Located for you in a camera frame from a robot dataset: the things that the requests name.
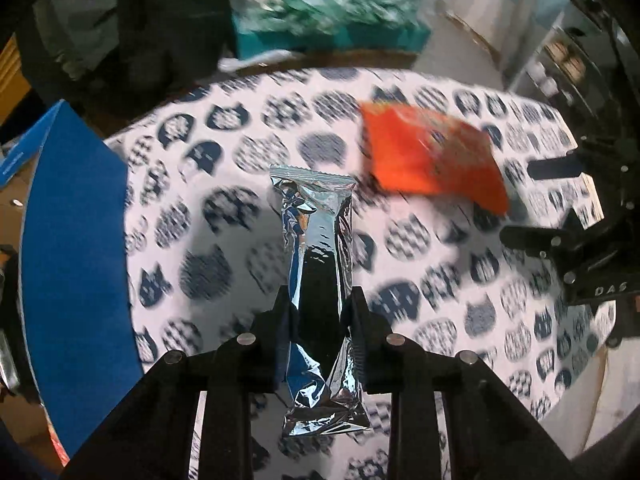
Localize black silver snack pack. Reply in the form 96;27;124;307
270;166;369;438

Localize white shoe rack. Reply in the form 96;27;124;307
509;0;618;128

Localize cat pattern tablecloth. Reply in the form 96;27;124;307
108;68;615;418

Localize red snack bag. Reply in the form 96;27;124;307
359;101;509;216

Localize blue cardboard box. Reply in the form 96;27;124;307
1;101;143;455

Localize teal checkered fabric bundle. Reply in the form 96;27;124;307
230;0;432;60

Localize dark hanging coats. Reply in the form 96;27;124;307
1;0;233;110

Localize wooden louvered door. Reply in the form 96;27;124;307
0;35;32;125

